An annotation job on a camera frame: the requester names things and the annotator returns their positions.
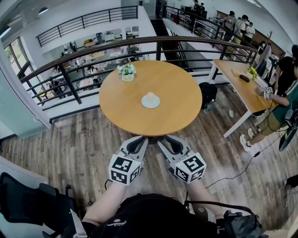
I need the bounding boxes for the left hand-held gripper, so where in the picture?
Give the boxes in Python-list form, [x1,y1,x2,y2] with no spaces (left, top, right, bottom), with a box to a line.
[108,136,149,186]

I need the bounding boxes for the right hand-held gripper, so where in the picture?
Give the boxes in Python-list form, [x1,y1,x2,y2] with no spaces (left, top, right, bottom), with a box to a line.
[156,134,208,185]

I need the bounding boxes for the white saucer plate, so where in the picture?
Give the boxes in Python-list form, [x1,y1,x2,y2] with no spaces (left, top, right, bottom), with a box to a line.
[141,94,161,109]

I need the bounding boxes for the person's right forearm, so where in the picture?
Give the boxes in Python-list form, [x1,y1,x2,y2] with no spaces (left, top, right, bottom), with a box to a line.
[186,179,224,219]

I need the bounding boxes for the person's left forearm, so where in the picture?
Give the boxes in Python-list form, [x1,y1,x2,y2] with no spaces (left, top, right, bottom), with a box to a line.
[82,179,128,225]

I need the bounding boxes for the clear water bottle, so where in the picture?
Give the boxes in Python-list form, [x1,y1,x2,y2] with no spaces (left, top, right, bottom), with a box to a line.
[203,99,216,114]

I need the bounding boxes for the black backpack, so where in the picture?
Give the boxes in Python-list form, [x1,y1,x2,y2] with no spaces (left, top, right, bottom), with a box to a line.
[198,82,218,110]

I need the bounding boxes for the person's black shirt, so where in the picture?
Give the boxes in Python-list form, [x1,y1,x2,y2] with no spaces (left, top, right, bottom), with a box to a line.
[81,192,221,238]

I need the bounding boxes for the pale flowers in cream pot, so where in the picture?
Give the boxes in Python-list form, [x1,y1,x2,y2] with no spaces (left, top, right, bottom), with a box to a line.
[117,64,137,82]

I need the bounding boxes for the rectangular wooden table white legs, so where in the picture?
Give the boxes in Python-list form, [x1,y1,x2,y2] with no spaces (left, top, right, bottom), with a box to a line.
[208,59,279,139]

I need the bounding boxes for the dark metal railing wooden handrail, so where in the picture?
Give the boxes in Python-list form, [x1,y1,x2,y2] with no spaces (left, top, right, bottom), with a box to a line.
[20,35,259,112]

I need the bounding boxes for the black equipment bag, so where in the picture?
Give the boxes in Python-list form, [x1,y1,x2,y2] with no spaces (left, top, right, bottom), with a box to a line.
[216,208,266,238]

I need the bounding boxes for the yellow flowers in small pot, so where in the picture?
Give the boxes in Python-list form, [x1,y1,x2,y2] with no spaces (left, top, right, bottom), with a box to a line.
[245,66,258,79]

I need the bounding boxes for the long white box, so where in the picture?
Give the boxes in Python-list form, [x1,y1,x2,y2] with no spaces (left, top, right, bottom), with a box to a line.
[254,76,269,88]

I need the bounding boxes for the white low cabinet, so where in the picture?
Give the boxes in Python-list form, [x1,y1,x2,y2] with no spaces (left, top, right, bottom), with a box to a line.
[0,155,50,189]

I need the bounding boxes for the black office chair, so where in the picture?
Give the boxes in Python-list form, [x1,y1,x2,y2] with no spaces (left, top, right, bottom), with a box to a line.
[0,172,79,238]

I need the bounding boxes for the black balcony railing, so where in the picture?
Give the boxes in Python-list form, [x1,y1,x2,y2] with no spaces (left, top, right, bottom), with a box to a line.
[35,5,139,47]

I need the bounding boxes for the wooden coat rack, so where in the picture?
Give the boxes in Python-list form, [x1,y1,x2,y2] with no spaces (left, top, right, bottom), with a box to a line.
[265,30,273,48]

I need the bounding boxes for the black table pedestal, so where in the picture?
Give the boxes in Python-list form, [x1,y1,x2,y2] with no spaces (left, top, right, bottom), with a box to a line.
[131,133,170,145]

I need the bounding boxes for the black floor cable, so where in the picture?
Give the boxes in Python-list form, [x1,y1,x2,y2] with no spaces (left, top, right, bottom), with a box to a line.
[204,131,287,189]

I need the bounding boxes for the grey shoulder strap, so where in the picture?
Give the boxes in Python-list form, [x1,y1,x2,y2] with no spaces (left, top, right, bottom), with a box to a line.
[69,208,88,238]

